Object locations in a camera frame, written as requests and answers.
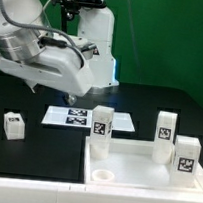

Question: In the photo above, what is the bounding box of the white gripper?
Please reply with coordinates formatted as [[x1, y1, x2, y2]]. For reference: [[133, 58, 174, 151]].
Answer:
[[0, 38, 94, 106]]

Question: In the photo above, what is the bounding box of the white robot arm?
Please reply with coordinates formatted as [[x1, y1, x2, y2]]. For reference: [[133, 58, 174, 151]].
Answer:
[[0, 0, 118, 105]]

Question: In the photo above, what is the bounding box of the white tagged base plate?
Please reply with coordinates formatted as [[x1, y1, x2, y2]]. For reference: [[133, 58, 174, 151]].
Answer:
[[41, 106, 135, 132]]

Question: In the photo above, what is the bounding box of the white square tabletop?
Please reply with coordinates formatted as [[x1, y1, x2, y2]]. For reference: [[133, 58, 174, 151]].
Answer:
[[84, 136, 203, 194]]

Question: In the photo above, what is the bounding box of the braided grey wrist cable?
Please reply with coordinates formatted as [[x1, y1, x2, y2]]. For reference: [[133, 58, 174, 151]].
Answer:
[[0, 0, 92, 69]]

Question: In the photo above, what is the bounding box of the white front fence bar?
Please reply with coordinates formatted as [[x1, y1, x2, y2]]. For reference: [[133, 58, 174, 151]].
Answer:
[[0, 178, 203, 203]]

